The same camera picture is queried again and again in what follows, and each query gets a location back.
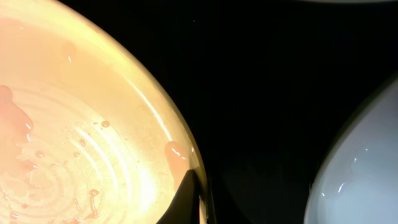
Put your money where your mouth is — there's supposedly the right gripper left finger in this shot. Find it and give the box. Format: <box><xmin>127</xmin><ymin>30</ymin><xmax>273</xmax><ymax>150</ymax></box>
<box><xmin>157</xmin><ymin>169</ymin><xmax>201</xmax><ymax>224</ymax></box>

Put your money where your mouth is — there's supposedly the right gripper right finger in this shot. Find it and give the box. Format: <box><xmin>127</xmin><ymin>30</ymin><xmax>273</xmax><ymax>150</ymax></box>
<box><xmin>208</xmin><ymin>178</ymin><xmax>246</xmax><ymax>224</ymax></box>

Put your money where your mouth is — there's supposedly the yellow plate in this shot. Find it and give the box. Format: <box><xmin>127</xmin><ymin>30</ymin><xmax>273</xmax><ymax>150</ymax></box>
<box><xmin>1</xmin><ymin>1</ymin><xmax>207</xmax><ymax>223</ymax></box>

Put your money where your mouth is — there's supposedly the light blue plate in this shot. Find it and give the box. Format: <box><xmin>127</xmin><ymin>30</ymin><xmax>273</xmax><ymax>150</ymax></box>
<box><xmin>304</xmin><ymin>80</ymin><xmax>397</xmax><ymax>224</ymax></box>
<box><xmin>299</xmin><ymin>0</ymin><xmax>397</xmax><ymax>4</ymax></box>

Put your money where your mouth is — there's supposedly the black round tray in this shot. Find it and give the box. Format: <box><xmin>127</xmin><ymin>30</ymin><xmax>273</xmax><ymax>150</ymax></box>
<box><xmin>65</xmin><ymin>0</ymin><xmax>397</xmax><ymax>223</ymax></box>

